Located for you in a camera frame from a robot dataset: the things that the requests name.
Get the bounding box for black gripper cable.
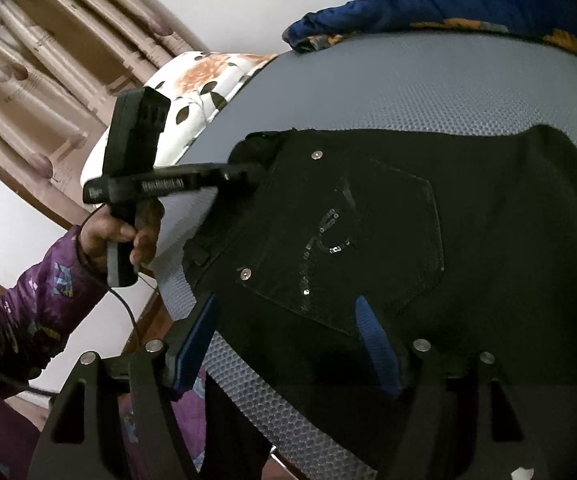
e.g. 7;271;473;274
76;205;142;341

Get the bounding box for person's left forearm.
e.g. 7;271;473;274
0;224;110;397

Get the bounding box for grey mesh bed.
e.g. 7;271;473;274
156;30;577;480

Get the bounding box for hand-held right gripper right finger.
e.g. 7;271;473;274
354;295;550;480

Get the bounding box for person's left hand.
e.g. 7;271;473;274
79;199;163;277

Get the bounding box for wooden headboard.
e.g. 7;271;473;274
0;0;214;231

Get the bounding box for blue floral blanket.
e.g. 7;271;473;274
282;0;577;68

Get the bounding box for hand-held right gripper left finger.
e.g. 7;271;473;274
27;294;220;480

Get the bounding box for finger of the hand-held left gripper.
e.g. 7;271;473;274
228;160;276;196

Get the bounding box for black pants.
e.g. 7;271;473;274
182;124;577;480

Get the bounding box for white floral pillow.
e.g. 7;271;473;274
79;51;280;196

